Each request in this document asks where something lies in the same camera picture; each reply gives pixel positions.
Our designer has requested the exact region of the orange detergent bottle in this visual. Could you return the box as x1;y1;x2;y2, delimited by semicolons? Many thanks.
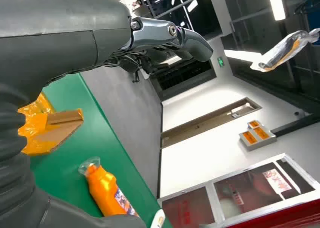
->
78;156;140;218

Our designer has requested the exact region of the small white bottle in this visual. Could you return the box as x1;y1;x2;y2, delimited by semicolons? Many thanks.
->
149;209;167;228

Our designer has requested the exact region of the yellow film-wrapped cardboard box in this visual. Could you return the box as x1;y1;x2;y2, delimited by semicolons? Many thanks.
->
17;93;85;157

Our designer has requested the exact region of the green table mat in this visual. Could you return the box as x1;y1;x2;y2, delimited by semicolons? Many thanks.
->
29;74;173;228

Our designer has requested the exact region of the black vent grille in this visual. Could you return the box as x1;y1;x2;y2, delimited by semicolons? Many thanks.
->
149;59;217;102

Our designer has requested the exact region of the white ceiling light strip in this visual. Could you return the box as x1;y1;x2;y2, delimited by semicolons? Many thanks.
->
224;49;263;64
266;0;287;22

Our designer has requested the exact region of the grey box with orange labels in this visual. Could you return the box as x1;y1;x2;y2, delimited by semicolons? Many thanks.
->
238;119;278;152

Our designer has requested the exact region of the plastic-wrapped hanging object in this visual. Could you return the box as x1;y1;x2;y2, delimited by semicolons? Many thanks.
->
251;28;320;73

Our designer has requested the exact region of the brown recessed wall panel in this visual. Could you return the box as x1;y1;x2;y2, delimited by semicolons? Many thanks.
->
161;97;263;150

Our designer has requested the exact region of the white-framed glass wall cabinet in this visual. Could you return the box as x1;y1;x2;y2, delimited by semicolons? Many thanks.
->
158;153;320;228

